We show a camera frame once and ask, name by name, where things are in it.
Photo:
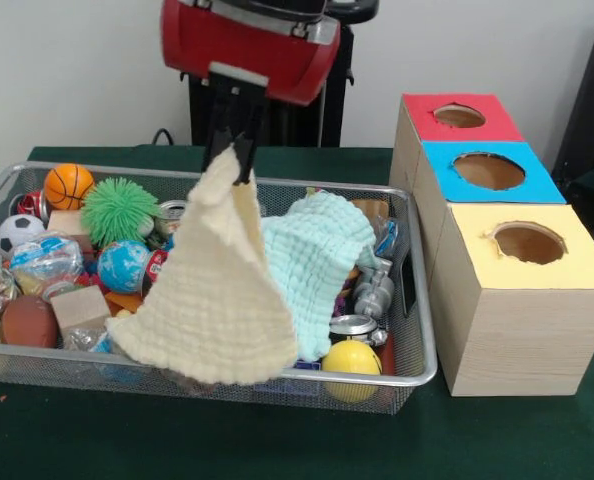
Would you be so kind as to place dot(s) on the silver metallic toy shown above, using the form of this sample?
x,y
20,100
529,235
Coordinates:
x,y
374,290

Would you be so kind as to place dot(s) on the crushed clear plastic bottle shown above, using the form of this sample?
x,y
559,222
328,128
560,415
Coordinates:
x,y
47,262

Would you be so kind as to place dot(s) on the black white soccer ball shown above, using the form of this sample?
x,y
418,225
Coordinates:
x,y
19,235

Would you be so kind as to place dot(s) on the orange basketball toy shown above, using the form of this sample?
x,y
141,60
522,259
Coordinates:
x,y
68,186

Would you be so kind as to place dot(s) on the black stand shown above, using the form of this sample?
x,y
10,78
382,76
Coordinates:
x,y
592,125

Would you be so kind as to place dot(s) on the wooden three-hole box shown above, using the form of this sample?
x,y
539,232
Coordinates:
x,y
527,340

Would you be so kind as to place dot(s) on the dark green tablecloth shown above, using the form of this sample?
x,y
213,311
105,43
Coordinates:
x,y
277,445

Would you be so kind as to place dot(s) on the red drink can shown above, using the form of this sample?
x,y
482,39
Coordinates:
x,y
31,205

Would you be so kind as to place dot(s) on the silver drink can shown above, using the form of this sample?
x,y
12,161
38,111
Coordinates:
x,y
169,220

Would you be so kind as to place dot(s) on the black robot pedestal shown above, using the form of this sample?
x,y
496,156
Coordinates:
x,y
297,125

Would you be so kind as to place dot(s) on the silver mesh bin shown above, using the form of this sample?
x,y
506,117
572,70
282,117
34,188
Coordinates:
x,y
402,300

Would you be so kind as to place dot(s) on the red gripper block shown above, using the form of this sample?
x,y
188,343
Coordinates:
x,y
257,52

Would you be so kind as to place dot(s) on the brown football toy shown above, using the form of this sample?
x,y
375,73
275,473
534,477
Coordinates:
x,y
29,322

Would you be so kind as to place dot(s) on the plain wooden block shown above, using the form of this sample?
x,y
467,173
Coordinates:
x,y
79,310
67,225

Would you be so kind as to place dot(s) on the green spiky ball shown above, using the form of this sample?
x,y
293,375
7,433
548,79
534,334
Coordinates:
x,y
119,210

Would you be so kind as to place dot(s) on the cream waffle cloth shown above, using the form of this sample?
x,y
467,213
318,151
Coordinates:
x,y
217,290

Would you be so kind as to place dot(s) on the blue globe ball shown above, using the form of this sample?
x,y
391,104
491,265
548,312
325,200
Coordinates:
x,y
122,267

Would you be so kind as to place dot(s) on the mint waffle cloth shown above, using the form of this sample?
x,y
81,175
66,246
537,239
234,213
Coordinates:
x,y
322,250

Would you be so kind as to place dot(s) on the yellow smiley ball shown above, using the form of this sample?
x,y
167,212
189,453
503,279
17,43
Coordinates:
x,y
349,362

